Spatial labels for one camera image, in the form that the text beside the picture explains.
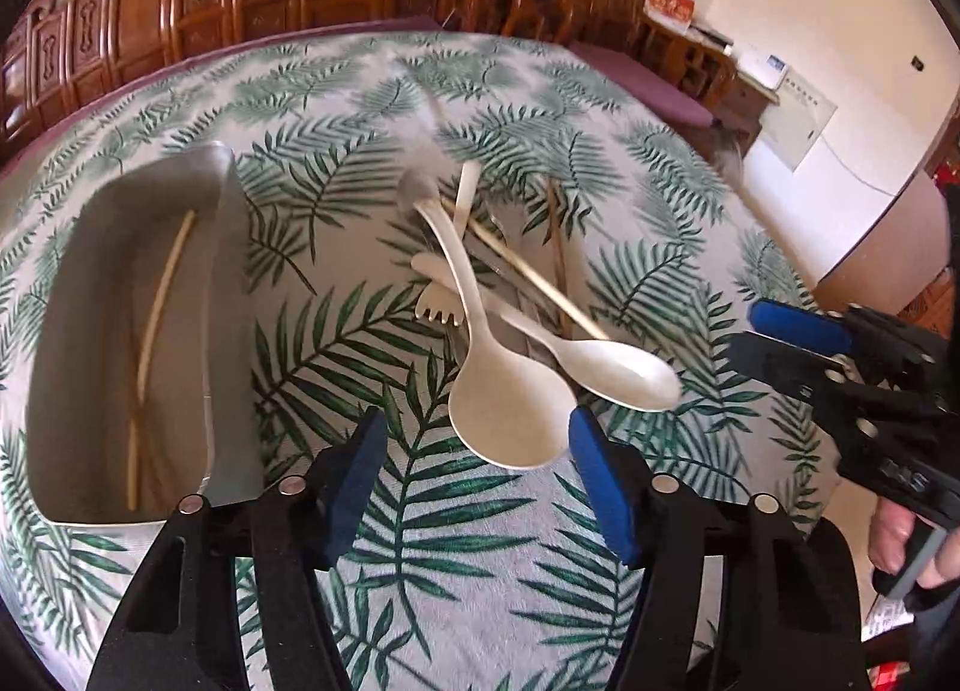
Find metal fork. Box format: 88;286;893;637
472;211;560;332

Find white device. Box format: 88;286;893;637
739;49;792;90

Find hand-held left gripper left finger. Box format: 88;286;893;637
86;406;391;691

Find long purple seat cushion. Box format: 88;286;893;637
0;11;440;167

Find large beige spoon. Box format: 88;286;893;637
414;203;578;471

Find white wall panel box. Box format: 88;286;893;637
761;77;839;174

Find wooden chopstick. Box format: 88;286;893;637
126;209;197;513
441;199;610;343

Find wooden side table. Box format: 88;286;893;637
716;71;781;148

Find beige fork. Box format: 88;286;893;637
414;160;482;323

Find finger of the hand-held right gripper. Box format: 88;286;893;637
724;332;938;452
750;299;938;384

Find clear plastic bag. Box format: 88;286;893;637
705;124;751;182

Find white cable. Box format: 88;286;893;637
821;131;901;198

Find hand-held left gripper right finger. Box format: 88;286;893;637
568;407;875;691

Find red box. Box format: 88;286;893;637
645;0;697;33

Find grey utensil tray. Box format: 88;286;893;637
22;143;263;531

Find small purple seat cushion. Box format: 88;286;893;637
570;38;717;129

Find person's right hand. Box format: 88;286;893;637
870;499;960;593

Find leaf-print tablecloth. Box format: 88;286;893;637
0;31;848;691

